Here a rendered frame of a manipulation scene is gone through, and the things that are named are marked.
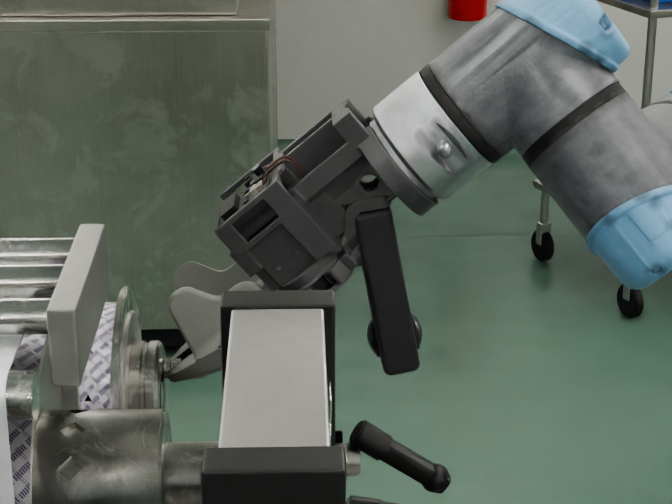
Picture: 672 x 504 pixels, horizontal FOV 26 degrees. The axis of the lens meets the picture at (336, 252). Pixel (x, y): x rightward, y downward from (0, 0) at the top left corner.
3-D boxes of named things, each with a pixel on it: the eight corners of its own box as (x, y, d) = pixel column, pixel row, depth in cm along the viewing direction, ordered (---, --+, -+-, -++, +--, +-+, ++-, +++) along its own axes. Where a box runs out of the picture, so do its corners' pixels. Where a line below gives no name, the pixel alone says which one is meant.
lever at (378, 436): (439, 503, 66) (457, 481, 65) (348, 450, 65) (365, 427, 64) (437, 488, 67) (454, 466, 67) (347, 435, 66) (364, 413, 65)
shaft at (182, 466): (292, 519, 69) (291, 460, 68) (165, 521, 69) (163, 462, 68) (292, 485, 72) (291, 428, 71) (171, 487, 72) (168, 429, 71)
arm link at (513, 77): (641, 56, 85) (551, -56, 86) (492, 173, 87) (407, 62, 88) (646, 68, 92) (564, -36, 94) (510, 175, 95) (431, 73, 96)
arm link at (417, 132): (485, 142, 96) (501, 182, 89) (431, 185, 97) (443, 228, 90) (414, 58, 94) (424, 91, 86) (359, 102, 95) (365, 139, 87)
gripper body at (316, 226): (211, 199, 97) (350, 85, 95) (295, 289, 100) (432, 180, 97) (205, 240, 90) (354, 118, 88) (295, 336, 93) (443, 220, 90)
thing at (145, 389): (154, 424, 91) (159, 319, 95) (122, 425, 91) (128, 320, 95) (164, 472, 98) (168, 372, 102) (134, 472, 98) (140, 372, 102)
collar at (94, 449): (164, 569, 68) (158, 449, 66) (36, 571, 68) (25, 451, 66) (174, 498, 74) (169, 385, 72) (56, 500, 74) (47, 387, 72)
